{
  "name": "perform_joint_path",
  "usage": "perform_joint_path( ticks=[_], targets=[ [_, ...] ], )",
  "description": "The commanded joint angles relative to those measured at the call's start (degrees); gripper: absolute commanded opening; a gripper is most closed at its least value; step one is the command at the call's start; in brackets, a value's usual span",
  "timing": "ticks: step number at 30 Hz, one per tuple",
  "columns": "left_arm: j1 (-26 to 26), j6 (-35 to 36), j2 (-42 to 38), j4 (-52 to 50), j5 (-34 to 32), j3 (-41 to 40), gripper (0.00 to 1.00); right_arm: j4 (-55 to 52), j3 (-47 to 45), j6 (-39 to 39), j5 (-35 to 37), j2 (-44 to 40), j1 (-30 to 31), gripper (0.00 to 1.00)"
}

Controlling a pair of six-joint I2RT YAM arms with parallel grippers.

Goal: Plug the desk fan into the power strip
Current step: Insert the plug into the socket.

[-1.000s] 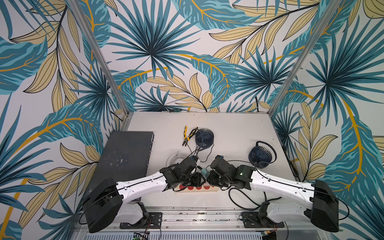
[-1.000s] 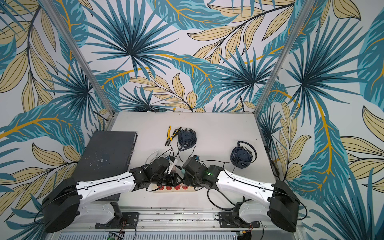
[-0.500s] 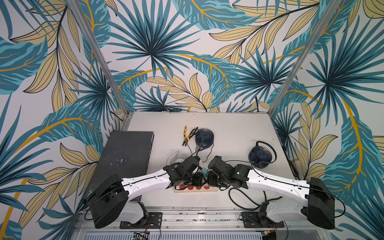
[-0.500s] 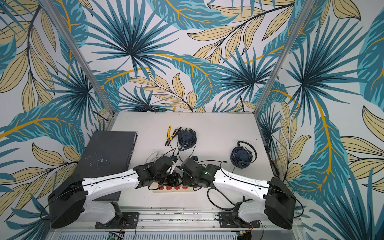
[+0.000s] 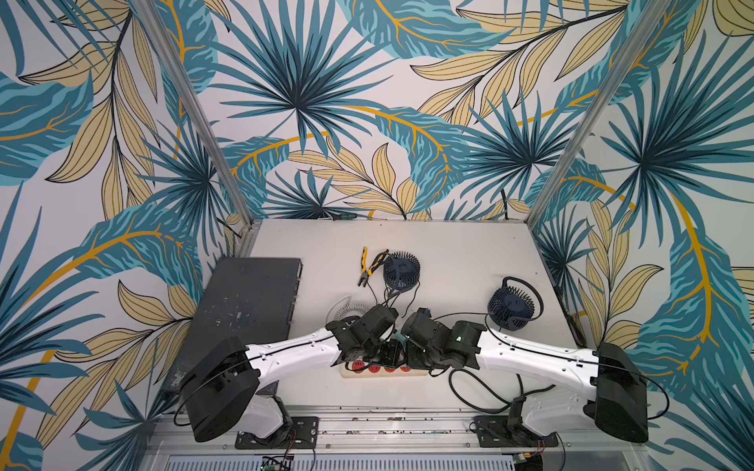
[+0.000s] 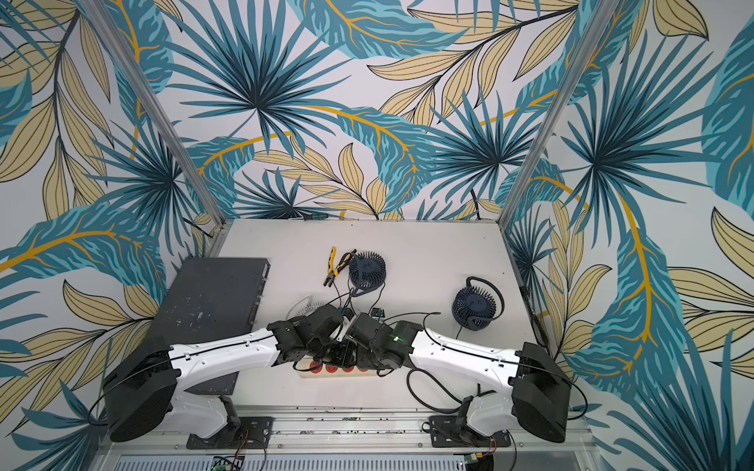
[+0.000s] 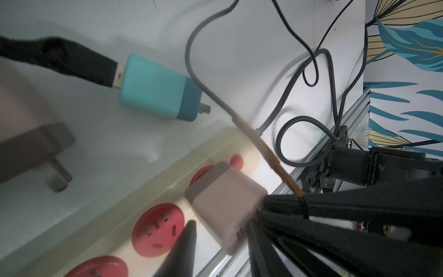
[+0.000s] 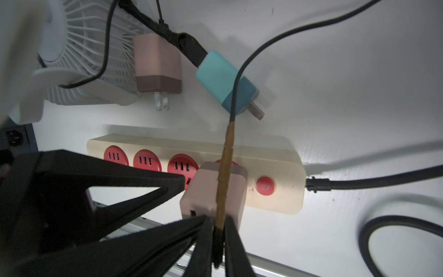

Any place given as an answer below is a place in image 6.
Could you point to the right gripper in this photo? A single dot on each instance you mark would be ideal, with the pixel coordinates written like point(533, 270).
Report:
point(356, 345)

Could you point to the beige red power strip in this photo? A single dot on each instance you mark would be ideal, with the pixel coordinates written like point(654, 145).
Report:
point(316, 370)

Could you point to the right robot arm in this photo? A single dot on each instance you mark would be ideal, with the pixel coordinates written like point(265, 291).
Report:
point(527, 386)

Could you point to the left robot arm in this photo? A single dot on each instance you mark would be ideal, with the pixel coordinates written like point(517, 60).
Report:
point(150, 389)

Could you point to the white desk fan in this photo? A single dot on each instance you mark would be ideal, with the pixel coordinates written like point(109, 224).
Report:
point(304, 307)

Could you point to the dark blue fan centre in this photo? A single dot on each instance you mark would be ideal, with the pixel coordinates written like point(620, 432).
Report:
point(367, 273)

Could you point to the dark blue fan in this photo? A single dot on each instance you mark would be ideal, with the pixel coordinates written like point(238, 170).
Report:
point(367, 273)
point(478, 304)

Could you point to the dark blue fan right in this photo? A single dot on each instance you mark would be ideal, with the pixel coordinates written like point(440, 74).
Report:
point(478, 304)

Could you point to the yellow black pliers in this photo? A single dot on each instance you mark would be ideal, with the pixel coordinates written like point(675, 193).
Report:
point(335, 267)

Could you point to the dark grey flat device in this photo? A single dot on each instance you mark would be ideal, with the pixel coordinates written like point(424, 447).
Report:
point(211, 299)

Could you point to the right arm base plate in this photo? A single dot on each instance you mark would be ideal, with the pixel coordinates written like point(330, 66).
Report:
point(448, 431)

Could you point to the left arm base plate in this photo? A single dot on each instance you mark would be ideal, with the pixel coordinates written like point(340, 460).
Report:
point(252, 432)

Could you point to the aluminium front rail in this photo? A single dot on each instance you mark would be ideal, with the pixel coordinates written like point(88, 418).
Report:
point(379, 430)

